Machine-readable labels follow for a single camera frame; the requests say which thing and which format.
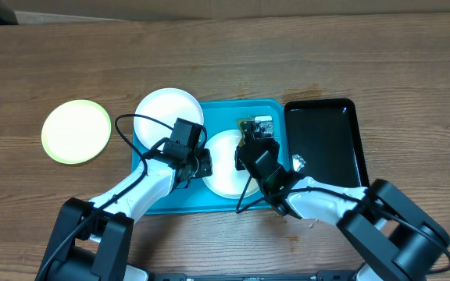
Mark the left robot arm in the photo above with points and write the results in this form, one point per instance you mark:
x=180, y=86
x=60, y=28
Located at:
x=91, y=239

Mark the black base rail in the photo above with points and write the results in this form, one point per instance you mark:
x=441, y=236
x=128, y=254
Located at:
x=331, y=275

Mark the green yellow sponge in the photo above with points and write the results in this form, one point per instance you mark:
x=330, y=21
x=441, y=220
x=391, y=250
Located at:
x=246, y=125

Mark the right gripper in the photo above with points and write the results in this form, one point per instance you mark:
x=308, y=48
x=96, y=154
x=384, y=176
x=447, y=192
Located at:
x=279, y=148

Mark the teal plastic tray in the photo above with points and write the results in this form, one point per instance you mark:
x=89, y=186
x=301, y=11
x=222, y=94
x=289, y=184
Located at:
x=220, y=116

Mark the light green plate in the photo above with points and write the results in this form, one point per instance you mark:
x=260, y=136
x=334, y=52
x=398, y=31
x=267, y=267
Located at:
x=76, y=132

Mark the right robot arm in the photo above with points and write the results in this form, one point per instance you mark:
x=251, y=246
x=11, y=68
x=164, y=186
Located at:
x=394, y=236

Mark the black plastic tray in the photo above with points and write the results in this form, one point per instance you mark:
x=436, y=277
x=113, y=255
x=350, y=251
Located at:
x=324, y=141

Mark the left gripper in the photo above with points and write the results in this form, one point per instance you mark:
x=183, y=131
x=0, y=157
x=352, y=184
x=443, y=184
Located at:
x=205, y=155

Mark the white plate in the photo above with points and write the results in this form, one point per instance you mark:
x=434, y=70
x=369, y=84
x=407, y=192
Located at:
x=164, y=105
x=225, y=181

